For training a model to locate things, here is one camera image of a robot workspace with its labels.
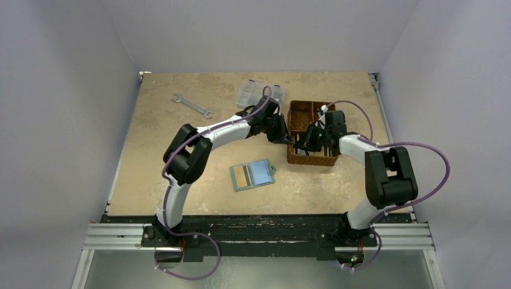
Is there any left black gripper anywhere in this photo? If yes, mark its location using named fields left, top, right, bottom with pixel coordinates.
left=262, top=114, right=293, bottom=146

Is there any brown woven basket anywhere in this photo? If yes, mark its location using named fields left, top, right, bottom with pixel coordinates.
left=286, top=100, right=338, bottom=167

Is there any gold credit card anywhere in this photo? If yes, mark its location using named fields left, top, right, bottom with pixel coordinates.
left=233, top=164, right=252, bottom=190

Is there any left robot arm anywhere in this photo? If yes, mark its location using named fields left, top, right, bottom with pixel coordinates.
left=156, top=95, right=293, bottom=246

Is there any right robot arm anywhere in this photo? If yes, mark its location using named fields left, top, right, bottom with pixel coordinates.
left=294, top=111, right=418, bottom=245

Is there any clear plastic organizer box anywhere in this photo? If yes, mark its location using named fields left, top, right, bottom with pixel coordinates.
left=235, top=79, right=286, bottom=108

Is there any silver open-end wrench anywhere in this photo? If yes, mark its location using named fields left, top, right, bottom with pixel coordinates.
left=172, top=93, right=215, bottom=119

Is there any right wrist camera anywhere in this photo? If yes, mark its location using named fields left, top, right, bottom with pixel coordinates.
left=318, top=105, right=333, bottom=126

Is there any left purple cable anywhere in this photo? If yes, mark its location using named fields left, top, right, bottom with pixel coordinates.
left=161, top=85, right=273, bottom=236

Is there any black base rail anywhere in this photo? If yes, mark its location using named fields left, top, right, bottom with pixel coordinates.
left=139, top=214, right=412, bottom=262

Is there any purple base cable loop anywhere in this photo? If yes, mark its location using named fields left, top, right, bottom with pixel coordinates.
left=154, top=233, right=222, bottom=281

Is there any aluminium frame rail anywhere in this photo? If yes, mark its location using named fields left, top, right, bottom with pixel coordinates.
left=368, top=73, right=434, bottom=250

